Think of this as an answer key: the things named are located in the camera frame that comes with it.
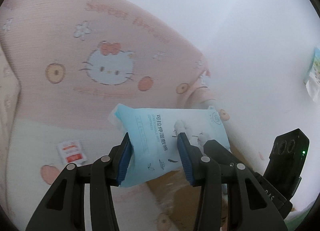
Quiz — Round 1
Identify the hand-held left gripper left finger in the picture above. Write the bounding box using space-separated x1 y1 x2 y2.
25 133 132 231

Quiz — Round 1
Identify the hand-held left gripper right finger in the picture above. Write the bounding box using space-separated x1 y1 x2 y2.
176 132 288 231

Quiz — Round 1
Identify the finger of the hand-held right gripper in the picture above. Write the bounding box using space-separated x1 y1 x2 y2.
203 139 241 167

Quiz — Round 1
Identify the cardboard box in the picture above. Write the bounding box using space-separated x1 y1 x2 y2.
144 144 250 231

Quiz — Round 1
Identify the light blue wipes packet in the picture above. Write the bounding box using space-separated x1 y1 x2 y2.
107 104 230 188

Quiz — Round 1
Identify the light green cloth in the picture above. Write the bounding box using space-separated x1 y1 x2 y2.
282 203 315 231

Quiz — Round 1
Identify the white and red sachet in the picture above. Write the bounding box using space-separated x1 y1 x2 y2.
56 139 88 167

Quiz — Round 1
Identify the beige pillow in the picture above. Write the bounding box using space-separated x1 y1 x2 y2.
0 46 23 152

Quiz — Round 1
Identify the pink printed blanket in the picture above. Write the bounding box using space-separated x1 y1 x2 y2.
0 0 213 134

